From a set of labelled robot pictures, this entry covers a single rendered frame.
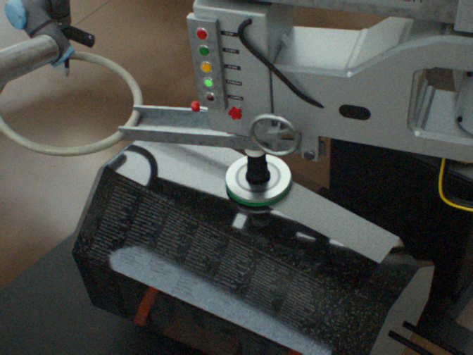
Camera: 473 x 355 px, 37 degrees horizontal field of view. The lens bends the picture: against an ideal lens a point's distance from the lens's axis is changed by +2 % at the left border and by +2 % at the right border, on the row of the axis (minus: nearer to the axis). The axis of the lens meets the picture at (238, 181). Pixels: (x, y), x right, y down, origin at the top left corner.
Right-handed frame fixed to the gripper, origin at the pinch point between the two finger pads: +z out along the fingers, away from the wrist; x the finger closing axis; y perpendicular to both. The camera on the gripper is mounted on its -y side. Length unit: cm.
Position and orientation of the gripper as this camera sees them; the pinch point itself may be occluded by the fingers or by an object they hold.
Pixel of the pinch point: (68, 67)
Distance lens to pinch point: 261.4
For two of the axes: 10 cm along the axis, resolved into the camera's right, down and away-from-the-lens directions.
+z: -1.3, 6.4, 7.6
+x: 1.6, 7.7, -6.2
